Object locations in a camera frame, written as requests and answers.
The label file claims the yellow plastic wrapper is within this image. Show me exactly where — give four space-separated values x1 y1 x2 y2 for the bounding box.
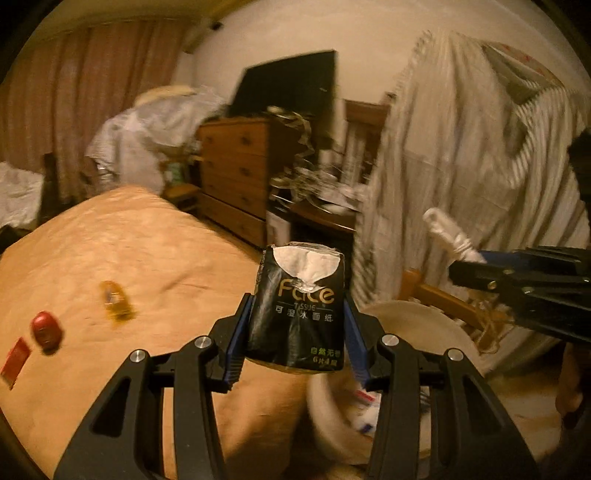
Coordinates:
99 280 137 326

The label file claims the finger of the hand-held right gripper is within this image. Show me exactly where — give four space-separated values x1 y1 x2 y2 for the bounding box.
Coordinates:
449 261 550 301
475 248 591 273

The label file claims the light wooden chair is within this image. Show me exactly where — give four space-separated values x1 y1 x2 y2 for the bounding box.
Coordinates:
399 268 518 356

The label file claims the wooden frame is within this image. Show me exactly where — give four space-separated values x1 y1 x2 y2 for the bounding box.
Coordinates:
344 99 391 185

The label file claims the person's right hand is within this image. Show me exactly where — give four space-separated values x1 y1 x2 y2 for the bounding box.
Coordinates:
556 346 591 418

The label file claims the silver white foil packet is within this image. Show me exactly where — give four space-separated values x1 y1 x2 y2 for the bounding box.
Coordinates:
351 388 384 437

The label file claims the black television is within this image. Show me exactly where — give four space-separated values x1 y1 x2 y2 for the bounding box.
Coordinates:
228 50 337 121

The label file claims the white plastic basin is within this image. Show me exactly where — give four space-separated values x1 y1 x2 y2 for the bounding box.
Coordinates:
307 301 492 464

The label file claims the dark wooden chair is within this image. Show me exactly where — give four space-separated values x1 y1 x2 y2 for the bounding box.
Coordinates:
39 152 61 217

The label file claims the brown curtain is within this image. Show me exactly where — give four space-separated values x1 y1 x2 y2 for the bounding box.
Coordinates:
0 21 181 204

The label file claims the grey striped cloth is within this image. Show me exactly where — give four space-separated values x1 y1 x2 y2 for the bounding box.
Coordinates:
353 30 591 361

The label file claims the red apple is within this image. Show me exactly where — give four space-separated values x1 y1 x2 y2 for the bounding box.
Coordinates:
30 311 64 354

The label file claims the small wooden chair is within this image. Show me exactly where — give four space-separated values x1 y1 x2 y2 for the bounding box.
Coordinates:
161 159 201 215

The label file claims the black tissue pack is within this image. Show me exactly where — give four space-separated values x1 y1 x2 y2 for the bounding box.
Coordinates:
244 241 347 374

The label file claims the tall plastic sheet cover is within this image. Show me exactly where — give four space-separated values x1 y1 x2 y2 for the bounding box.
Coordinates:
85 88 229 199

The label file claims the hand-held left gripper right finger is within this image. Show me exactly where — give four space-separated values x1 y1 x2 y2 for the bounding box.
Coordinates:
344 295 541 480

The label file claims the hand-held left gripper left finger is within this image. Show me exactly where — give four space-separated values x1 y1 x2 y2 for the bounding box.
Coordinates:
53 293 254 480

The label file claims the white cord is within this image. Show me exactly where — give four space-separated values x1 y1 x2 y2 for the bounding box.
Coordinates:
471 300 513 356

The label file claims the wooden dresser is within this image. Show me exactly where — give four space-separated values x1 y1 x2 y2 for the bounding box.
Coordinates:
196 115 296 247

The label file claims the tangle of white cables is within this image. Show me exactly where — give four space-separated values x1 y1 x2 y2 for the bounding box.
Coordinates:
268 106 365 213

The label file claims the low plastic sheet cover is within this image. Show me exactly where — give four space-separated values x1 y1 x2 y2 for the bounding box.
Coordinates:
0 161 44 229

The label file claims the dark wooden side table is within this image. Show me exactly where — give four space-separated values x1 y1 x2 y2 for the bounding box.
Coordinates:
286 198 365 245

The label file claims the patterned cloth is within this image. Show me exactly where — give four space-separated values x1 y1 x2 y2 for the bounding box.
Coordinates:
480 41 568 107

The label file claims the cream pillow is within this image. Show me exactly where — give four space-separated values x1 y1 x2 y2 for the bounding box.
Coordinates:
134 84 197 107

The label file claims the flat red box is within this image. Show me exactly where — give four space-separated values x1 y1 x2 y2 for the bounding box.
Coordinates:
0 336 33 386

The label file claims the white cardboard box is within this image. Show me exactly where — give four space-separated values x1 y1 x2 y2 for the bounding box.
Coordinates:
265 210 291 247

